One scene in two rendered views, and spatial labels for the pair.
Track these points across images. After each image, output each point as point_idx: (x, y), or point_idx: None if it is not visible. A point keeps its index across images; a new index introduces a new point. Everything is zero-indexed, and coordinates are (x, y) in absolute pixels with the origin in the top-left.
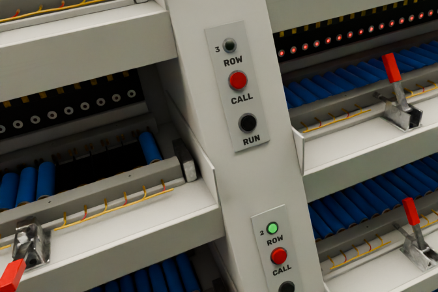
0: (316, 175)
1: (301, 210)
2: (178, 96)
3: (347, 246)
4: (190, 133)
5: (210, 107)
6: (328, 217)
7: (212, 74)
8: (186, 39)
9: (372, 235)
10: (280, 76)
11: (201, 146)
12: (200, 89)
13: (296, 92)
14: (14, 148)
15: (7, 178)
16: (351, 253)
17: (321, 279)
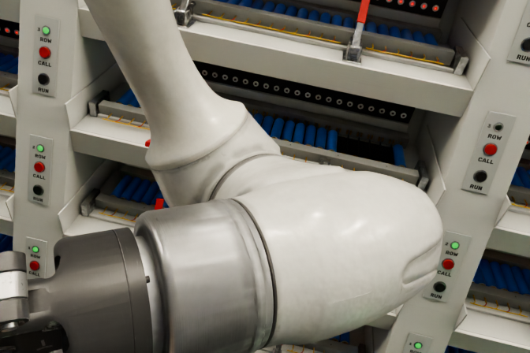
0: (503, 232)
1: (479, 247)
2: (440, 135)
3: (492, 299)
4: (436, 162)
5: (463, 155)
6: (488, 274)
7: (476, 138)
8: (474, 111)
9: (515, 304)
10: (519, 161)
11: (441, 173)
12: (464, 143)
13: (520, 175)
14: (317, 111)
15: (311, 128)
16: (491, 306)
17: (464, 297)
